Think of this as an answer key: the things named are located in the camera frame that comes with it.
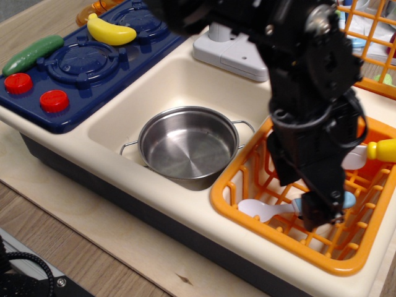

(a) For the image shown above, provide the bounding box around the white spoon blue handle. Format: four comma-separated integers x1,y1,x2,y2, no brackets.
237,191,356,226

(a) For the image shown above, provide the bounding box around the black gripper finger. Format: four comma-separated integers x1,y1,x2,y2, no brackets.
267,131,303,186
301,191,343,231

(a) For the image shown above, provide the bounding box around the red stove knob left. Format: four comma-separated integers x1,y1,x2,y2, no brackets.
4,73,33,95

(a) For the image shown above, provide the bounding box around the red stove knob right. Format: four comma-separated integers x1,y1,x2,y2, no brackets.
40,90,69,113

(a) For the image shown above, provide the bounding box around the navy blue toy stove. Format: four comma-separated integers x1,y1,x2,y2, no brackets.
1,1,185,134

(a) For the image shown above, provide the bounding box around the blue utensil in background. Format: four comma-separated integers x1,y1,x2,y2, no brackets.
348,37,366,49

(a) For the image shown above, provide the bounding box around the white toy knife yellow handle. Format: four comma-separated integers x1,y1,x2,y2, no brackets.
342,139,395,170

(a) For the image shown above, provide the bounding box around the orange wire basket background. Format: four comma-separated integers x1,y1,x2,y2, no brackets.
335,1,395,100

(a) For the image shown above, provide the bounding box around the stainless steel pan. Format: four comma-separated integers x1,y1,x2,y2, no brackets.
134,106,244,191

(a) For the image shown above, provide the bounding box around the orange plastic dish rack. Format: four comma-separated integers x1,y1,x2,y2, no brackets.
210,119,395,277

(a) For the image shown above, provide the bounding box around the orange transparent lid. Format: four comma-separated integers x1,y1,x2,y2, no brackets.
75,0,123,27

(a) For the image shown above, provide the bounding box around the grey toy faucet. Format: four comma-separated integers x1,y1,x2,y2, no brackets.
192,23,269,82

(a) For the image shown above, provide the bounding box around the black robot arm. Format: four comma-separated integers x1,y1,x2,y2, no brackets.
147,1,366,231

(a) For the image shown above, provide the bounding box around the black cable bottom left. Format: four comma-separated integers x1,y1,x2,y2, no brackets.
0,238,67,297

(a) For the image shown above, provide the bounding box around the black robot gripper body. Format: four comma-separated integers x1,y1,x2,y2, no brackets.
271,90,368,203

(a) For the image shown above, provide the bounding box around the green toy cucumber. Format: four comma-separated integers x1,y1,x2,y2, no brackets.
2,35,64,77

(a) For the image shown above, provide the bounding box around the red stove knob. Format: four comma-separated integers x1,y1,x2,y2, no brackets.
4,73,33,95
40,90,69,113

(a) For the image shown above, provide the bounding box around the yellow toy banana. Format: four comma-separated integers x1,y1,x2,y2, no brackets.
87,13,137,46

